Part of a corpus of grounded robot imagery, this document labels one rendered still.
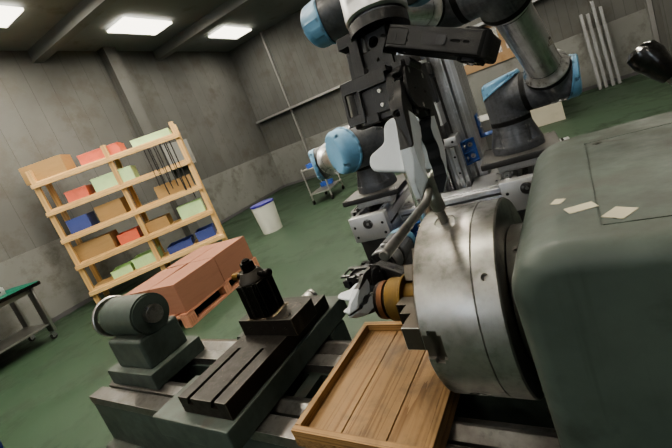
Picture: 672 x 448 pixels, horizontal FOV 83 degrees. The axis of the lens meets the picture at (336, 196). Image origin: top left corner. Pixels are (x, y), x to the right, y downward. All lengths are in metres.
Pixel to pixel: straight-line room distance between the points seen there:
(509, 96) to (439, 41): 0.85
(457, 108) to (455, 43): 1.07
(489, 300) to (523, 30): 0.67
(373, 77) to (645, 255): 0.31
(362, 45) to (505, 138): 0.86
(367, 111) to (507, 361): 0.37
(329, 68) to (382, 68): 11.50
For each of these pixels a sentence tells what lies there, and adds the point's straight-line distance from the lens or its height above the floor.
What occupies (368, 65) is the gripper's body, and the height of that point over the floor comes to 1.49.
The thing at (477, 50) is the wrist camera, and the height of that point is 1.46.
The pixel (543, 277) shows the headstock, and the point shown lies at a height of 1.23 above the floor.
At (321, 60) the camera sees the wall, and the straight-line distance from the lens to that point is 12.04.
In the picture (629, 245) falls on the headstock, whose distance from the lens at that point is 0.43.
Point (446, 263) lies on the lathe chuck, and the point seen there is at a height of 1.20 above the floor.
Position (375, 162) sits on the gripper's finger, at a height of 1.39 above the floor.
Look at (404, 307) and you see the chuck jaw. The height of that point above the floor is 1.10.
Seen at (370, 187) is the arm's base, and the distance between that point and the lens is 1.38.
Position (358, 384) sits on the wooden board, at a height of 0.88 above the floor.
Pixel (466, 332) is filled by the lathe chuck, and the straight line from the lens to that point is 0.58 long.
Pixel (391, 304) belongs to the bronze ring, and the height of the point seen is 1.09.
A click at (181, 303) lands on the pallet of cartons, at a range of 4.47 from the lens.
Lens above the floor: 1.44
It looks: 10 degrees down
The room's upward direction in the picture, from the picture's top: 21 degrees counter-clockwise
